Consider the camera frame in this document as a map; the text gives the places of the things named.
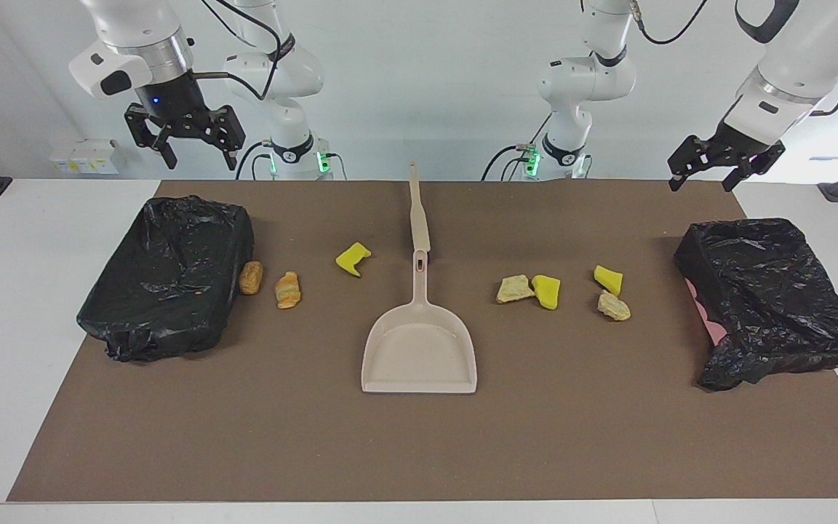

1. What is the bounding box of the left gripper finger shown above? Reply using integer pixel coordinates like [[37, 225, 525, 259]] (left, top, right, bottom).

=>
[[725, 143, 786, 191], [669, 135, 718, 191]]

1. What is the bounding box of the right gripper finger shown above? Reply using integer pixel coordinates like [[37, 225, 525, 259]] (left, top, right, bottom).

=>
[[204, 106, 247, 172], [125, 104, 178, 170]]

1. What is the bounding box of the brown oval bread roll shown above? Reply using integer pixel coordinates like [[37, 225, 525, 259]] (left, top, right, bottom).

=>
[[239, 261, 265, 295]]

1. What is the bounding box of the yellow sponge green backing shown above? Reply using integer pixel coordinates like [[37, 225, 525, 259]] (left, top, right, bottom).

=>
[[594, 265, 624, 297]]

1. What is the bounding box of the orange striped croissant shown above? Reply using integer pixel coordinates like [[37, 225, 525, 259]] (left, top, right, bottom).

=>
[[274, 271, 302, 310]]

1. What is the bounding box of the yellow curved sponge scrap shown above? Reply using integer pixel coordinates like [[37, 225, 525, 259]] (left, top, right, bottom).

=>
[[335, 242, 372, 279]]

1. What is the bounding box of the pale ridged bread roll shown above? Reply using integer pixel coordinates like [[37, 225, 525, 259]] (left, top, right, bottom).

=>
[[596, 290, 631, 322]]

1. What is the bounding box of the plain yellow sponge block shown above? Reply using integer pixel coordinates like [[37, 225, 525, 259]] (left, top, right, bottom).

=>
[[532, 274, 562, 311]]

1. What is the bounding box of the beige hand brush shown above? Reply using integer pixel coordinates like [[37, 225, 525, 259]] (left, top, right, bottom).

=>
[[408, 162, 432, 254]]

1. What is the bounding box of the pale toast slice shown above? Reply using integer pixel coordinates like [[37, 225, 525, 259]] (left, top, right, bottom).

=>
[[495, 274, 536, 304]]

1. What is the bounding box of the beige plastic dustpan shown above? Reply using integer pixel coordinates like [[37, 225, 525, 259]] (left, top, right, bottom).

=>
[[361, 250, 478, 395]]

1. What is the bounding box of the black plastic trash bag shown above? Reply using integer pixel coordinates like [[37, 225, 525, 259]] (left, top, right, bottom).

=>
[[76, 194, 255, 363], [674, 218, 838, 392]]

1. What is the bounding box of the pink plastic bin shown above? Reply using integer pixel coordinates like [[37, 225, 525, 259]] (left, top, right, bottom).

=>
[[685, 279, 730, 348]]

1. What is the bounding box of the brown table mat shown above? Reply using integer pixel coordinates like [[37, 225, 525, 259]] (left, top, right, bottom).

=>
[[7, 180, 838, 503]]

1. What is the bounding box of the white wall outlet box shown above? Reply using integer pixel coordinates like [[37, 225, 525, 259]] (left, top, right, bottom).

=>
[[70, 139, 121, 175]]

